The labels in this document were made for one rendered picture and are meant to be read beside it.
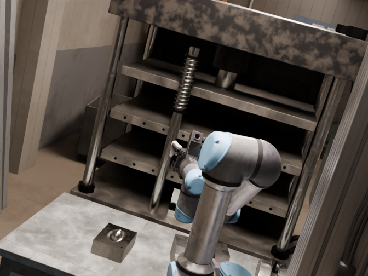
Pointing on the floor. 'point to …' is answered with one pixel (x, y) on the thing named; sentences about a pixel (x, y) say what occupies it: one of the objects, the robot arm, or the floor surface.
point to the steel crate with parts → (87, 127)
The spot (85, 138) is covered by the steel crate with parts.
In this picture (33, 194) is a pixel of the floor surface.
